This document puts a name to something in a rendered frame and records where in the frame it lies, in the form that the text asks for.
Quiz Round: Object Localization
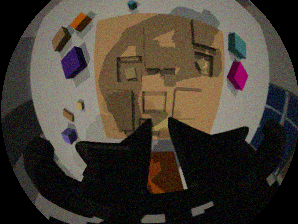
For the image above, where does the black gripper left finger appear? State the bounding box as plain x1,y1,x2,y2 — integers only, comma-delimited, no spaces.
74,119,152,194

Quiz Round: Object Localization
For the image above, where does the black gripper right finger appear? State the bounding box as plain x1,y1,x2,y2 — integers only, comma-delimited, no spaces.
168,116,249,188

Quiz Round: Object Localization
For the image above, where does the magenta block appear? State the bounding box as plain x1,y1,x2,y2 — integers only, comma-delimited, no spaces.
226,61,249,91

